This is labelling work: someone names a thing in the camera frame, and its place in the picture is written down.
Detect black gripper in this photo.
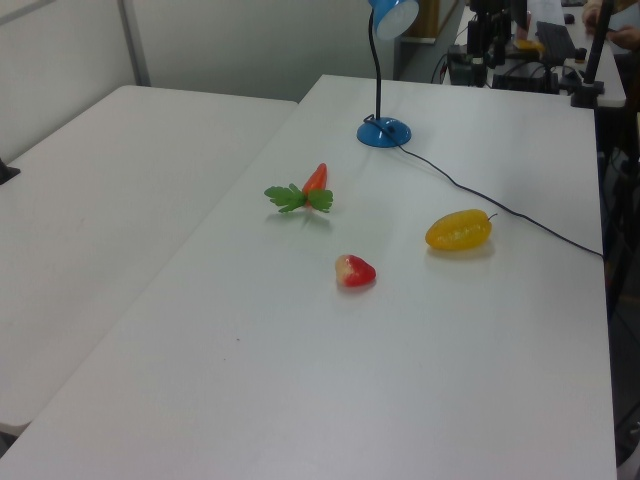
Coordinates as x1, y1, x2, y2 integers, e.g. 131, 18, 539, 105
468, 0, 512, 87

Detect bystander forearm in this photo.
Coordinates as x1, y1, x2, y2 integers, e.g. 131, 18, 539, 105
604, 25, 640, 52

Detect blue gooseneck desk lamp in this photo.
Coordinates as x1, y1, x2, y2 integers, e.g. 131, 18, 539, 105
355, 0, 420, 149

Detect small dark electronics box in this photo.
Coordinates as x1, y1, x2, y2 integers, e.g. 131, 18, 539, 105
446, 44, 475, 85

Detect black equipment box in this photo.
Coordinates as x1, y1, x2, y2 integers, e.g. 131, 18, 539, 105
492, 60, 560, 94

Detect black pole with table clamp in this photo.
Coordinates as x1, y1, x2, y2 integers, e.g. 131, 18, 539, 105
571, 0, 615, 109

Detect yellow toy starfruit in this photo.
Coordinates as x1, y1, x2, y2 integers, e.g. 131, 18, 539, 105
424, 208, 499, 251

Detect orange toy carrot green leaves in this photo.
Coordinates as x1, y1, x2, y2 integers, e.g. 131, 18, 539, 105
263, 162, 335, 215

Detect black tripod stand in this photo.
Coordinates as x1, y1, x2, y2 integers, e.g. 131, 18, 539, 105
601, 112, 640, 467

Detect red and cream toy fruit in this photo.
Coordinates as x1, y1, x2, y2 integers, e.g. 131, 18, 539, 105
334, 254, 378, 289

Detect white adjacent table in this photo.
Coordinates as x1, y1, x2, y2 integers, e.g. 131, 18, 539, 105
0, 84, 300, 435

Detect black lamp power cable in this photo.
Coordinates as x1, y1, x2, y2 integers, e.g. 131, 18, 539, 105
394, 143, 605, 259

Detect grey partition post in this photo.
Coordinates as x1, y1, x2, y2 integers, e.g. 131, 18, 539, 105
118, 0, 152, 87

